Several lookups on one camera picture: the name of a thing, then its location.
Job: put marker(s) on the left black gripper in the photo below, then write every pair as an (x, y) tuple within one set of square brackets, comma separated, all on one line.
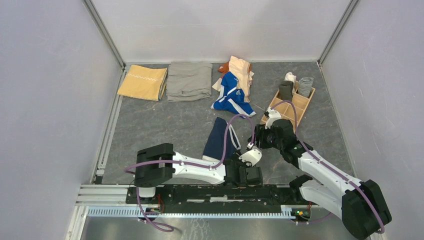
[(235, 156)]

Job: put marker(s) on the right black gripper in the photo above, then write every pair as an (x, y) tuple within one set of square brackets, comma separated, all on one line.
[(260, 132)]

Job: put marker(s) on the navy blue white-trimmed underwear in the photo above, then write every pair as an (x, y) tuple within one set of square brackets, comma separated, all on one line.
[(214, 146)]

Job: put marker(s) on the olive boxer briefs beige waistband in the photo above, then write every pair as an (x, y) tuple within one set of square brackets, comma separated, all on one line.
[(286, 90)]

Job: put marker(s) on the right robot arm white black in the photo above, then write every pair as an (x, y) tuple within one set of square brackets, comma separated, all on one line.
[(360, 205)]

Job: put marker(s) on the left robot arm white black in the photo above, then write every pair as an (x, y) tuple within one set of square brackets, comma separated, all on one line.
[(157, 164)]

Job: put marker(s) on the royal blue white-striped underwear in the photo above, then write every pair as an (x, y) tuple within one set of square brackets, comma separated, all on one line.
[(232, 97)]

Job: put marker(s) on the peach orange underwear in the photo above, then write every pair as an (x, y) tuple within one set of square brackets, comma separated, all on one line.
[(242, 70)]

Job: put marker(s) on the wooden compartment organizer box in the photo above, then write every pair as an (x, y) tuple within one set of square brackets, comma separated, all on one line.
[(292, 110)]

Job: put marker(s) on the rolled grey striped cloth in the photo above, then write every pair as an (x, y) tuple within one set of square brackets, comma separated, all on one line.
[(305, 86)]

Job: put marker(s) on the rolled white cloth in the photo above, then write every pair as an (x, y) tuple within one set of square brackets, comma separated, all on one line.
[(290, 80)]

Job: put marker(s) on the folded grey cloth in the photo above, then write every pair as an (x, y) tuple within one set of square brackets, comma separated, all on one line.
[(189, 81)]

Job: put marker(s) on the folded yellow cloth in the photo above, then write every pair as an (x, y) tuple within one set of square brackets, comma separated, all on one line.
[(144, 83)]

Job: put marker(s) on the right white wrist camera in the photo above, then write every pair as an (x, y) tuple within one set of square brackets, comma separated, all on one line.
[(272, 116)]

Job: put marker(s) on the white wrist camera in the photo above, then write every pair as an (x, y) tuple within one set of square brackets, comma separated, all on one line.
[(251, 157), (272, 116)]

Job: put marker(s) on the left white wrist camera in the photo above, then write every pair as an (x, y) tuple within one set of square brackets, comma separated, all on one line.
[(251, 157)]

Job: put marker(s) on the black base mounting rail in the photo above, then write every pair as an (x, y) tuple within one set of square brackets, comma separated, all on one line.
[(219, 199)]

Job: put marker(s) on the right corner aluminium post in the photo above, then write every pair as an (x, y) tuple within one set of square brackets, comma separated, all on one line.
[(337, 31)]

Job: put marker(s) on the corner aluminium post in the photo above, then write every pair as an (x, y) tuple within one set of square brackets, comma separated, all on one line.
[(95, 15), (337, 31)]

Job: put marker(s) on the aluminium frame rail front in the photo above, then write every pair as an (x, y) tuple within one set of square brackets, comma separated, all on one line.
[(122, 200)]

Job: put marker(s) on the left corner aluminium post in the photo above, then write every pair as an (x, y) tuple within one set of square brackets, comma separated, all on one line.
[(95, 15)]

